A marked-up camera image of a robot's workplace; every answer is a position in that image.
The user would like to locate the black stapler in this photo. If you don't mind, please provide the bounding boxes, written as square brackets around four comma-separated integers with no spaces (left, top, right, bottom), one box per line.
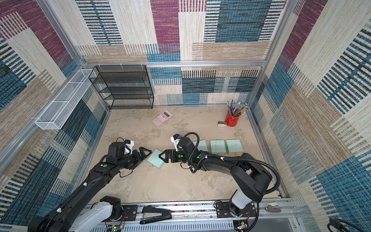
[140,206,172,225]

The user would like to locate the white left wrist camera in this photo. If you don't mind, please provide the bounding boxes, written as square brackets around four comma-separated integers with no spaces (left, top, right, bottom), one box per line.
[124,140,134,155]

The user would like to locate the red pencil cup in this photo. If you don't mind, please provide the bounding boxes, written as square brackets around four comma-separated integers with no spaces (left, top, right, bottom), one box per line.
[225,113,240,127]

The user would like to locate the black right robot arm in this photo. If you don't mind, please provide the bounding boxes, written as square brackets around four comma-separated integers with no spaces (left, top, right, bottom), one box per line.
[158,132,281,217]

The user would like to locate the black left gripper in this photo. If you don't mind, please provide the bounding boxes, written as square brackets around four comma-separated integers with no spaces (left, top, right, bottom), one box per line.
[117,147,153,171]

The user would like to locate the pink calculator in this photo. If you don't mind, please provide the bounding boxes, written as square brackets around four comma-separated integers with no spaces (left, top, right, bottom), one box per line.
[152,110,173,126]

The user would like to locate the white mesh wall basket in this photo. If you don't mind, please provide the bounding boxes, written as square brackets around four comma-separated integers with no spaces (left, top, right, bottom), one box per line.
[35,69,92,130]

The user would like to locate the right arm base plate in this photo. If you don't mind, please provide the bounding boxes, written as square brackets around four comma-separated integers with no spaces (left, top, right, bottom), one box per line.
[213,200,257,218]

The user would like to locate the black wire shelf rack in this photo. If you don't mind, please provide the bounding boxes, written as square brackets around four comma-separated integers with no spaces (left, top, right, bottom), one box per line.
[88,65,154,110]

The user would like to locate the white tape dispenser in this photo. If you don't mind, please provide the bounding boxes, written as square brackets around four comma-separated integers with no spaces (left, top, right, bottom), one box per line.
[217,121,228,128]

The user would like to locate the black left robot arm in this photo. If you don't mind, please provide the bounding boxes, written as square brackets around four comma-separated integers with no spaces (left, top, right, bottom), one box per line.
[28,140,152,232]

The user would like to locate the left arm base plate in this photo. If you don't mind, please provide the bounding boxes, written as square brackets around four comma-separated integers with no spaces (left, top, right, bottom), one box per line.
[104,205,137,223]

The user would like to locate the mint drawer jewelry box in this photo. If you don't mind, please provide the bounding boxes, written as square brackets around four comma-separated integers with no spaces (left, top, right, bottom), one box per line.
[226,139,243,155]

